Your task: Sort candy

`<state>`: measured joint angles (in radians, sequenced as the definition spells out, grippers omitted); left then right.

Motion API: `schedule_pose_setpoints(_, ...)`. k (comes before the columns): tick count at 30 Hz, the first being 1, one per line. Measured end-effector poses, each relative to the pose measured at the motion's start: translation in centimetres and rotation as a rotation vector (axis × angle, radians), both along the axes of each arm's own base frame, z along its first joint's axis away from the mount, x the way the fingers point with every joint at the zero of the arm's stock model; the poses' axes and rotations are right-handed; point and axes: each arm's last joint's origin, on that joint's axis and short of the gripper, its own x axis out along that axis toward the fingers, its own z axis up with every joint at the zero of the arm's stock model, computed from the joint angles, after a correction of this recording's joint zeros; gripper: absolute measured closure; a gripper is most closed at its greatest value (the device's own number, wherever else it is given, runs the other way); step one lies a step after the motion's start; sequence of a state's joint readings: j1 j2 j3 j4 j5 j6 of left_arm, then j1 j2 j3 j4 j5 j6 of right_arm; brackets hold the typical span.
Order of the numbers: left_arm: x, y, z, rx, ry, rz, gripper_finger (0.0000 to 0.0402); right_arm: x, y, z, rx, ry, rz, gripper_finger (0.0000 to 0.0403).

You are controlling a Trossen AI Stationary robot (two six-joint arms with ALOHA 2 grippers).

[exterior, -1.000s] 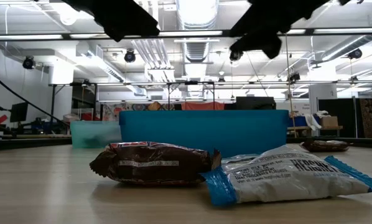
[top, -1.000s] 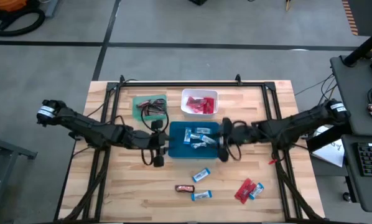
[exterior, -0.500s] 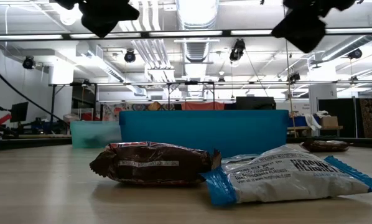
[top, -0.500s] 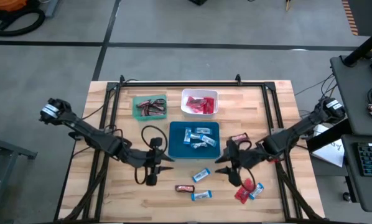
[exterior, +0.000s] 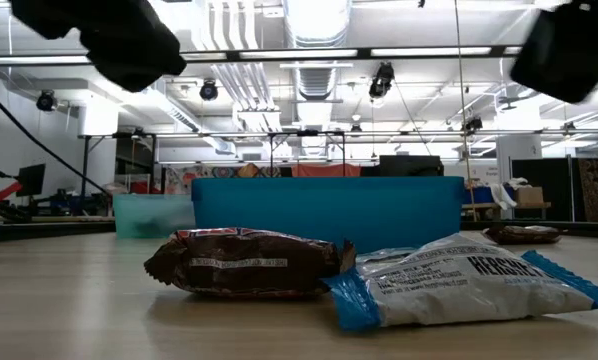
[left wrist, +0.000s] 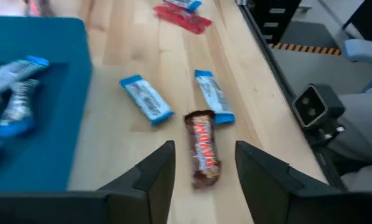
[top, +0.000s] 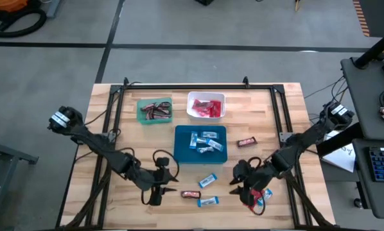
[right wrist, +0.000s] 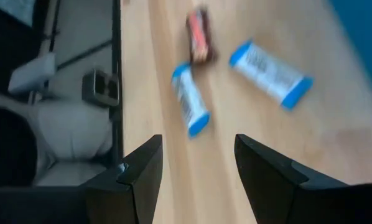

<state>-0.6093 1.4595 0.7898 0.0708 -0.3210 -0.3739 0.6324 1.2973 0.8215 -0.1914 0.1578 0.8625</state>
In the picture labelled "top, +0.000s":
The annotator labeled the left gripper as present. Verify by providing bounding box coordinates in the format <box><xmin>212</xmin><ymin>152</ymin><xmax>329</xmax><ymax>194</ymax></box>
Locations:
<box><xmin>143</xmin><ymin>168</ymin><xmax>179</xmax><ymax>207</ymax></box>

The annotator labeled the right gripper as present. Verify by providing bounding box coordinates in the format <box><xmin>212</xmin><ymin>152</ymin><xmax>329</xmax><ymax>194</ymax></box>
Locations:
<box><xmin>229</xmin><ymin>166</ymin><xmax>276</xmax><ymax>207</ymax></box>

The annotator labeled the blue plastic bin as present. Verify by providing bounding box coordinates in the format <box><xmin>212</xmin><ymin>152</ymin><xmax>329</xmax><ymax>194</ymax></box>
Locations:
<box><xmin>173</xmin><ymin>124</ymin><xmax>228</xmax><ymax>165</ymax></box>

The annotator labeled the green plastic bin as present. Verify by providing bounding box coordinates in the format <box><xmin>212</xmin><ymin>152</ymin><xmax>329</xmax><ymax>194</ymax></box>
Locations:
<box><xmin>136</xmin><ymin>97</ymin><xmax>173</xmax><ymax>125</ymax></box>

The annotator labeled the white plastic bin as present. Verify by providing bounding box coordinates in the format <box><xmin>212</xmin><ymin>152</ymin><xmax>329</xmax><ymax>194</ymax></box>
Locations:
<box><xmin>186</xmin><ymin>91</ymin><xmax>227</xmax><ymax>123</ymax></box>

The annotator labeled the white paper sheet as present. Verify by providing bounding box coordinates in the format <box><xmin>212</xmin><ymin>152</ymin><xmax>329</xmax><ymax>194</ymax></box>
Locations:
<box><xmin>322</xmin><ymin>130</ymin><xmax>356</xmax><ymax>173</ymax></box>

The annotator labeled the black diagonal pole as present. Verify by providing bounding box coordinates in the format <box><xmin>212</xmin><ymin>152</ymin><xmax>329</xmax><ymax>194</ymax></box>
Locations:
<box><xmin>353</xmin><ymin>27</ymin><xmax>384</xmax><ymax>70</ymax></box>
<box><xmin>316</xmin><ymin>121</ymin><xmax>365</xmax><ymax>158</ymax></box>

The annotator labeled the grey desk with keyboard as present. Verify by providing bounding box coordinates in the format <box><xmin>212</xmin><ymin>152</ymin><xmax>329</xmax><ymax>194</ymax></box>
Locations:
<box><xmin>352</xmin><ymin>138</ymin><xmax>384</xmax><ymax>220</ymax></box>

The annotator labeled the grey metal side table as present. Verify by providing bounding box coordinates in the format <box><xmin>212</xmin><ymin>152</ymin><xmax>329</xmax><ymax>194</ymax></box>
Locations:
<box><xmin>0</xmin><ymin>128</ymin><xmax>40</xmax><ymax>230</ymax></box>

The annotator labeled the grey metal leg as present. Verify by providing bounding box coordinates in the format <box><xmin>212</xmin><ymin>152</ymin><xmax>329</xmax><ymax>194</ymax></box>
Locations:
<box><xmin>45</xmin><ymin>0</ymin><xmax>64</xmax><ymax>19</ymax></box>

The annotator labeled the black mat orange striped edge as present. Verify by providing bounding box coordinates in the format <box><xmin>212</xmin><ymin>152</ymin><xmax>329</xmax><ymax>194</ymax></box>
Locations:
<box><xmin>352</xmin><ymin>0</ymin><xmax>384</xmax><ymax>38</ymax></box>

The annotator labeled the orange shop vacuum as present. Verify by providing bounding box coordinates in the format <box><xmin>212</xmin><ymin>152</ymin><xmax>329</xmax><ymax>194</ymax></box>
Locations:
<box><xmin>0</xmin><ymin>0</ymin><xmax>32</xmax><ymax>32</ymax></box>

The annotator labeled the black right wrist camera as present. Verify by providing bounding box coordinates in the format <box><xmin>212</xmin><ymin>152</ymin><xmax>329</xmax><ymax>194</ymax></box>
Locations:
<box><xmin>232</xmin><ymin>159</ymin><xmax>252</xmax><ymax>178</ymax></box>

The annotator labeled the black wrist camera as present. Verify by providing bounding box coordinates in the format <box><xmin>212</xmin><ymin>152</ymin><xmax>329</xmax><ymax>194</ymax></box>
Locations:
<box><xmin>155</xmin><ymin>156</ymin><xmax>170</xmax><ymax>168</ymax></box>
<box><xmin>232</xmin><ymin>159</ymin><xmax>252</xmax><ymax>178</ymax></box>

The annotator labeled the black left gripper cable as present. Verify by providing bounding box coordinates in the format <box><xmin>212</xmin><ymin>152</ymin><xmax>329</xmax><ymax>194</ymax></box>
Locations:
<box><xmin>140</xmin><ymin>148</ymin><xmax>180</xmax><ymax>206</ymax></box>

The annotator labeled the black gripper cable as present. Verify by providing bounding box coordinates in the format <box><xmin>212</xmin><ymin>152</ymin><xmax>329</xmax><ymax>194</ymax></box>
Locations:
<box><xmin>247</xmin><ymin>156</ymin><xmax>266</xmax><ymax>216</ymax></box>
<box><xmin>140</xmin><ymin>148</ymin><xmax>180</xmax><ymax>206</ymax></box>

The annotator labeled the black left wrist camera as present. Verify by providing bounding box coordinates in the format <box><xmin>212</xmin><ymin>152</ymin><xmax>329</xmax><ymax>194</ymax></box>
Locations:
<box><xmin>155</xmin><ymin>156</ymin><xmax>170</xmax><ymax>168</ymax></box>

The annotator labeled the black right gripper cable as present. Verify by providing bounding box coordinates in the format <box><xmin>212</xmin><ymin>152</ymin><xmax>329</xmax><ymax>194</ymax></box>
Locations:
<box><xmin>247</xmin><ymin>156</ymin><xmax>266</xmax><ymax>216</ymax></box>

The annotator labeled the black aluminium table frame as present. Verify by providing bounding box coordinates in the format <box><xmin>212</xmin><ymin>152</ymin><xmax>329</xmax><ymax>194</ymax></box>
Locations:
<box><xmin>55</xmin><ymin>76</ymin><xmax>336</xmax><ymax>231</ymax></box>

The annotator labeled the grey desk with cables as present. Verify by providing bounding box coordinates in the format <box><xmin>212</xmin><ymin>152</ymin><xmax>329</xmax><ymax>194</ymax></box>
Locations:
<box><xmin>340</xmin><ymin>56</ymin><xmax>384</xmax><ymax>141</ymax></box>

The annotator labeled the black vacuum hose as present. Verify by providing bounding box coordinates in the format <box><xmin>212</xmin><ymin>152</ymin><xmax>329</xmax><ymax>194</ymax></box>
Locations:
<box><xmin>0</xmin><ymin>8</ymin><xmax>48</xmax><ymax>39</ymax></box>

